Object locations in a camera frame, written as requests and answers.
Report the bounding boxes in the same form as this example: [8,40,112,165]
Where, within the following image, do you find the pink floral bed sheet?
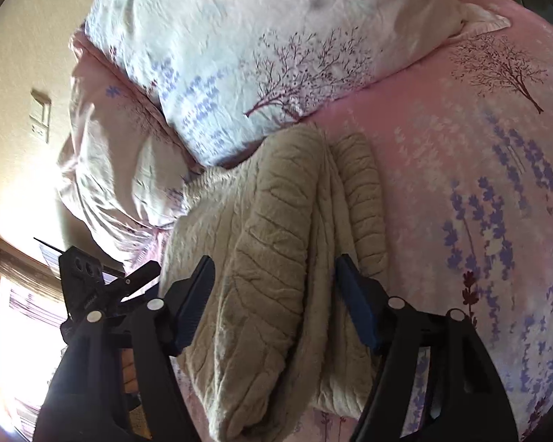
[120,0,553,442]

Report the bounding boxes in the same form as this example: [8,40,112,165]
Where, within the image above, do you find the window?
[0,239,74,434]

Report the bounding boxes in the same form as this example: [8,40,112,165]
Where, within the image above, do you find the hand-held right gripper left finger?
[32,255,216,442]

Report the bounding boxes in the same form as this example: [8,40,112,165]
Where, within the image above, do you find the beige cable knit sweater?
[158,122,390,442]

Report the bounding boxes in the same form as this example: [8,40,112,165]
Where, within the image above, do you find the pale pillow with tree print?
[84,0,512,169]

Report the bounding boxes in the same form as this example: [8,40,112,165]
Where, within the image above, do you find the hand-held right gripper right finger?
[334,253,519,442]

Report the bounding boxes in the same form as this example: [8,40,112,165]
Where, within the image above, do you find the beige wall switch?
[30,88,52,144]

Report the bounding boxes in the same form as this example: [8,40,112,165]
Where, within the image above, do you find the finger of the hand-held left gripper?
[101,260,163,305]

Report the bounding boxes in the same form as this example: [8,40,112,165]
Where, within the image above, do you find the pale pillow with lavender print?
[55,28,204,232]

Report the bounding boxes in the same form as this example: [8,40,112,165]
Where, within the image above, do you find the person's left hand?
[121,349,141,394]

